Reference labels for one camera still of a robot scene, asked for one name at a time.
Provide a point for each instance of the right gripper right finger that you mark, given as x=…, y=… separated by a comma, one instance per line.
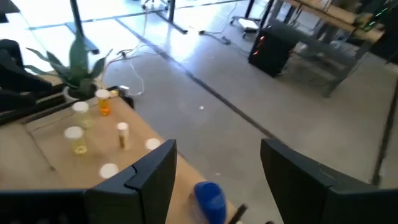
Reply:
x=304, y=193

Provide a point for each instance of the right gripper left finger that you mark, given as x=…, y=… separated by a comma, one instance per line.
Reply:
x=143, y=193

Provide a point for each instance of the clear bottle white cap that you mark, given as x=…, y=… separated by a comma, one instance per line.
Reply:
x=109, y=170

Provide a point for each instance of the yellow pill bottle white cap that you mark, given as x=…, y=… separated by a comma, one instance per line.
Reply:
x=74, y=133
x=153, y=143

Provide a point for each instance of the narrow bottle brown label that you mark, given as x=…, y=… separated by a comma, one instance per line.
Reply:
x=123, y=137

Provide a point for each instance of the clear jar blue lid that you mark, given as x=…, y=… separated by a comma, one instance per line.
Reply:
x=211, y=199

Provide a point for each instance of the orange pill bottle white cap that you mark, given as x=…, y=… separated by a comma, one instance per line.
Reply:
x=104, y=105

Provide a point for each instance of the white round cap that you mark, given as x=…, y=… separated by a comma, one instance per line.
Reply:
x=80, y=107

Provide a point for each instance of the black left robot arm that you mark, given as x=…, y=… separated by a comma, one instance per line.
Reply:
x=18, y=77

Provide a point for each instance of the wooden shelf black legs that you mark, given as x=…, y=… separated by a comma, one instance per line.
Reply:
x=102, y=146

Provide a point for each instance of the black clamp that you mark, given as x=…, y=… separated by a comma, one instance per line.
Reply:
x=129, y=102

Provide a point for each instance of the white power adapter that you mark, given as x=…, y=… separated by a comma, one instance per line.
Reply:
x=123, y=90

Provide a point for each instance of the black computer case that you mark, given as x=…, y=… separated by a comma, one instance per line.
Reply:
x=270, y=53

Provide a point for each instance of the snake plant white pot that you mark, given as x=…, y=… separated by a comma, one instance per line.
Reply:
x=77, y=62

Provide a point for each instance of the grey metal bench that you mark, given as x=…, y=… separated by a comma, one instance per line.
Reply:
x=317, y=46

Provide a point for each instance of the black power strip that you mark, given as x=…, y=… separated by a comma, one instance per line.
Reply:
x=217, y=38

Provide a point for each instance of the white wheeled device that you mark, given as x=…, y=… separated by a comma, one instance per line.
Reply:
x=247, y=23

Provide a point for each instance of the dark cabinet green lights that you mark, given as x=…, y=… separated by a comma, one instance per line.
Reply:
x=385, y=31

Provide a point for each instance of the wooden desk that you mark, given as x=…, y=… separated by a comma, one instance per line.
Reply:
x=342, y=15

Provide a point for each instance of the black table leg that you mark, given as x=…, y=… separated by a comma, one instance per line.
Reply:
x=171, y=11
x=76, y=18

